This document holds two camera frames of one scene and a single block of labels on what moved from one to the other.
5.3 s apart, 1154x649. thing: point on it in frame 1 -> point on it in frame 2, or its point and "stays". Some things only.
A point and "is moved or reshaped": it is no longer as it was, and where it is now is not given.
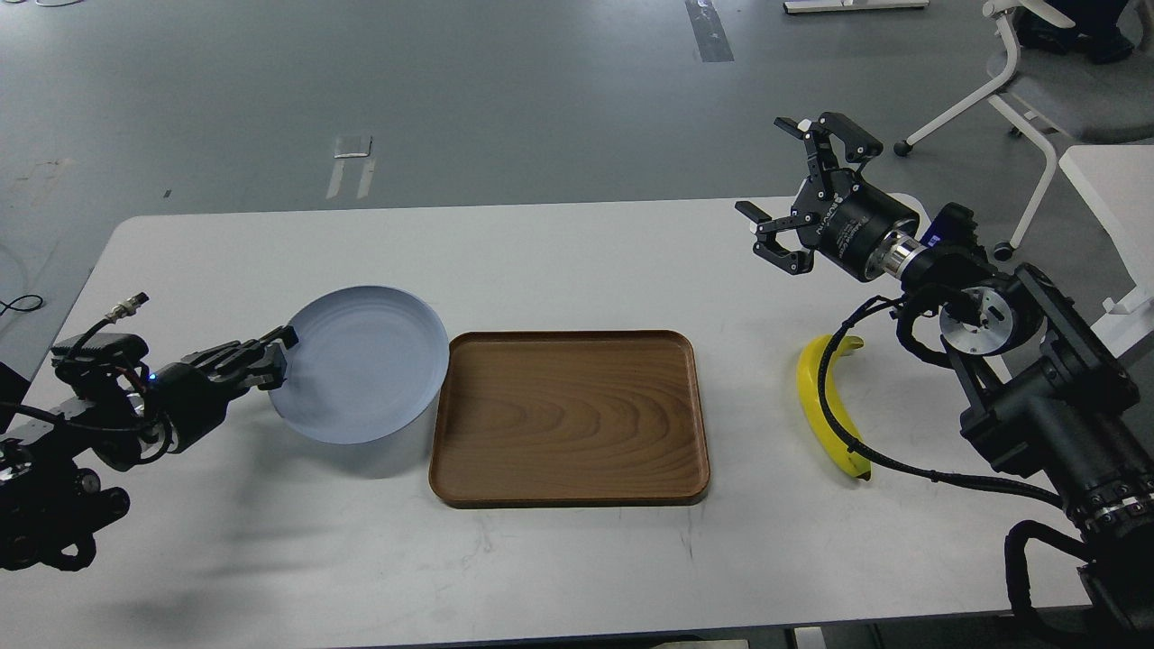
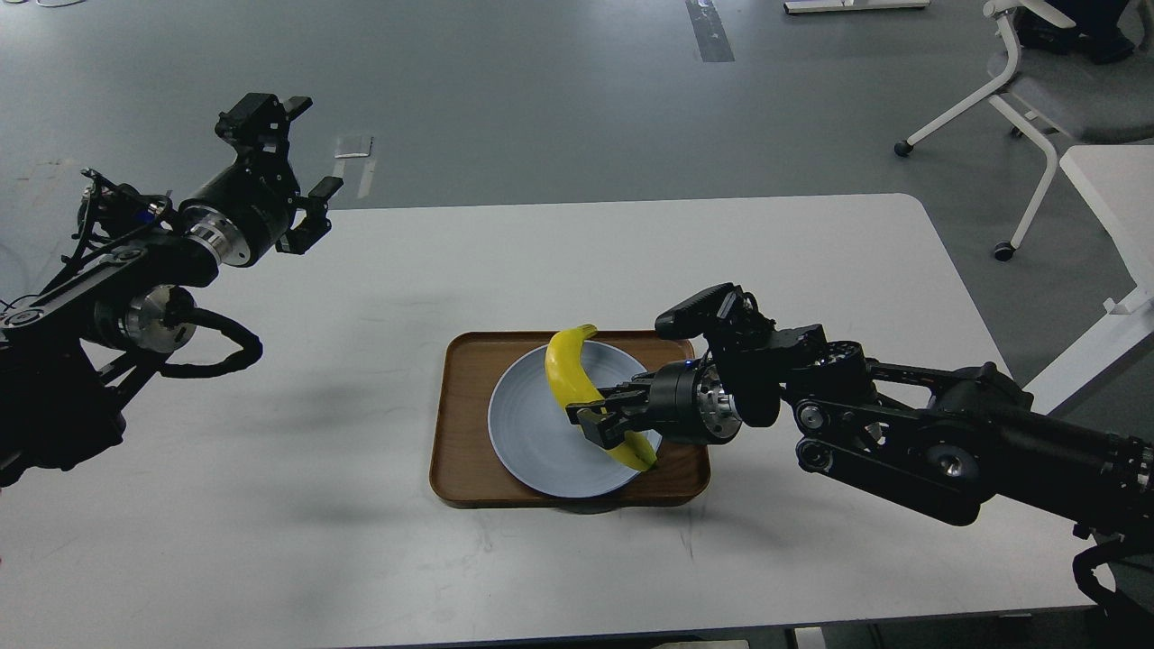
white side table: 1116,181 stays
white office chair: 1103,101 stays
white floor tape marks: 367,177 stays
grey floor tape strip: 709,31 stays
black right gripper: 849,223 -> 687,404
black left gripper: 191,400 -> 242,211
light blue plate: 367,361 -> 537,441
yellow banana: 808,371 is moved or reshaped
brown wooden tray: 569,418 stays
